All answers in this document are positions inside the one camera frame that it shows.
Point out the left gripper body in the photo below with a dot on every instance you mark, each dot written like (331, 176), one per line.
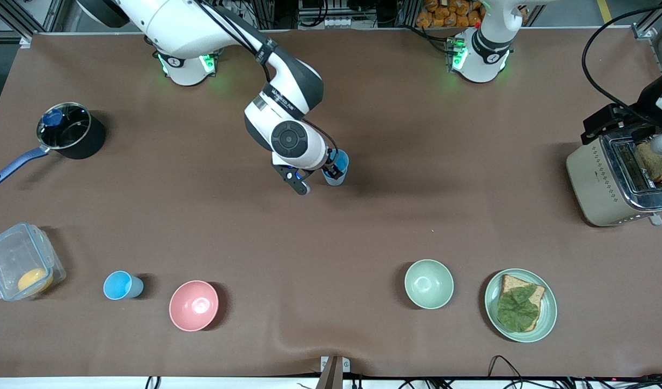
(645, 99)

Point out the light blue cup holding paper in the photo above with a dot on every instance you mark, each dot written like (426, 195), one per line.
(336, 181)

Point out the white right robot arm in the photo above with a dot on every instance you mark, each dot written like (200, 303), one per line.
(288, 140)

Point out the beige and chrome toaster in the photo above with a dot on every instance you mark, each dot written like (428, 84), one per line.
(590, 183)

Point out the brown toast slice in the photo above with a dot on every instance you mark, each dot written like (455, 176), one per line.
(655, 165)

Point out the white power strip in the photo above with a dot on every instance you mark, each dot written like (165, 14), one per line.
(339, 22)

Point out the pale green bowl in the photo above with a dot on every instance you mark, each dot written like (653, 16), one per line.
(428, 283)

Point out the brown bread slice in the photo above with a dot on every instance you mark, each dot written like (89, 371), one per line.
(512, 283)

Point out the bag of orange buns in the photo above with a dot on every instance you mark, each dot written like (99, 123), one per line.
(444, 16)

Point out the pink bowl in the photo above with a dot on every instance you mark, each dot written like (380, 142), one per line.
(193, 305)

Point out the green lettuce leaf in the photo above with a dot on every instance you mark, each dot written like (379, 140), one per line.
(517, 310)

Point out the pale green plate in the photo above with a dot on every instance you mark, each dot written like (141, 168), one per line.
(493, 308)

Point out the small dark blue object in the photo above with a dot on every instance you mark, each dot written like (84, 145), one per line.
(53, 118)

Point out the orange round food item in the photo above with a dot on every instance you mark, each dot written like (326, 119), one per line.
(31, 280)

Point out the clear plastic container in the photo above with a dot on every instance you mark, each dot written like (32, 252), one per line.
(12, 254)

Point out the aluminium frame rail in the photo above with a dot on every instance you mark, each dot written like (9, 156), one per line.
(647, 31)

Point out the metal table bracket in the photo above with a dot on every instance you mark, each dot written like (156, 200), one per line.
(331, 375)

